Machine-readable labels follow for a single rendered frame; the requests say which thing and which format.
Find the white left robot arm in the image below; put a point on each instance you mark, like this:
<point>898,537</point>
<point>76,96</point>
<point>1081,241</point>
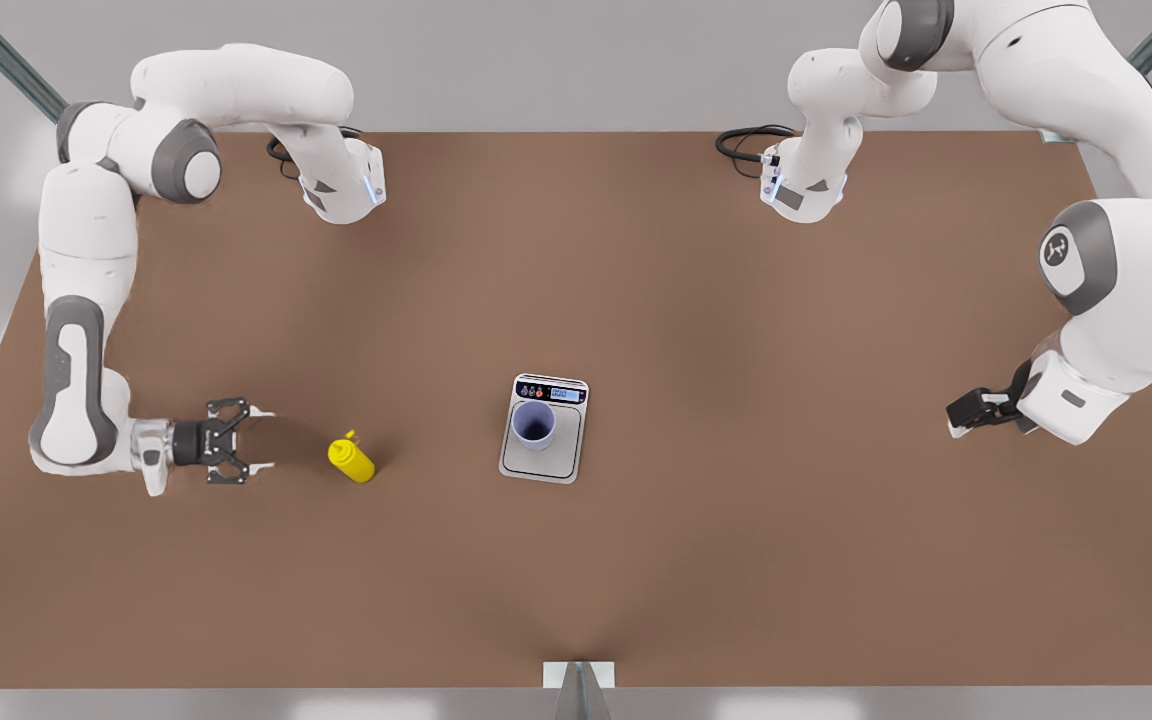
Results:
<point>1116,270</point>

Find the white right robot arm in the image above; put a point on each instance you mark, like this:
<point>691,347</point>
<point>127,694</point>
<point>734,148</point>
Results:
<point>86,250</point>

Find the yellow sauce bottle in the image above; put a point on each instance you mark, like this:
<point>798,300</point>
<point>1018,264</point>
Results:
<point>352,459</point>

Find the lavender cup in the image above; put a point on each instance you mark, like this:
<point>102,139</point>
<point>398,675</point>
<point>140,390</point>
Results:
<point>534,425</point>

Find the grey digital kitchen scale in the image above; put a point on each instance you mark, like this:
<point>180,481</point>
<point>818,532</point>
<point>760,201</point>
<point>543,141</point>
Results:
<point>544,430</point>

